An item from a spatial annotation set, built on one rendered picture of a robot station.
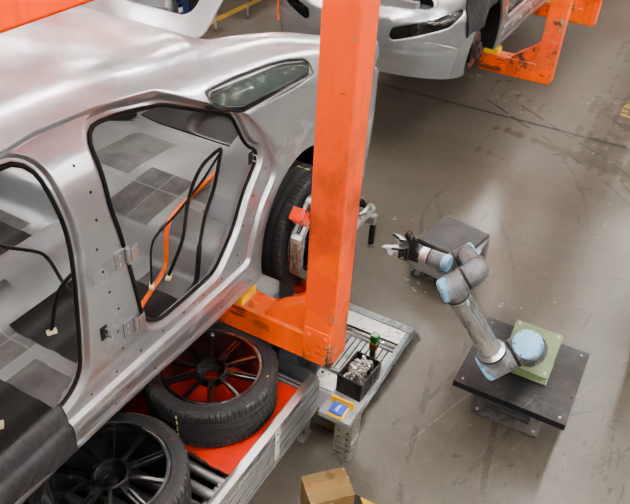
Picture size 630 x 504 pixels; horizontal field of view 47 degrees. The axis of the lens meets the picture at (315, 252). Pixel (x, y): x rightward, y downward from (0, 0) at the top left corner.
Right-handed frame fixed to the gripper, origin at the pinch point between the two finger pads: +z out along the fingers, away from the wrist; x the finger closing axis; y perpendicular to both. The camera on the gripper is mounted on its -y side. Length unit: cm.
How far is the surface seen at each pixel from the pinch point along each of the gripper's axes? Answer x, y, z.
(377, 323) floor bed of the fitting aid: 14, 75, 5
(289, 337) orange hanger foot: -76, 21, 16
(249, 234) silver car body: -65, -23, 47
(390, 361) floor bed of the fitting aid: -12, 75, -16
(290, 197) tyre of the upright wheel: -35, -30, 42
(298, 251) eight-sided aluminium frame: -44, -6, 31
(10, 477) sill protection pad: -217, -9, 46
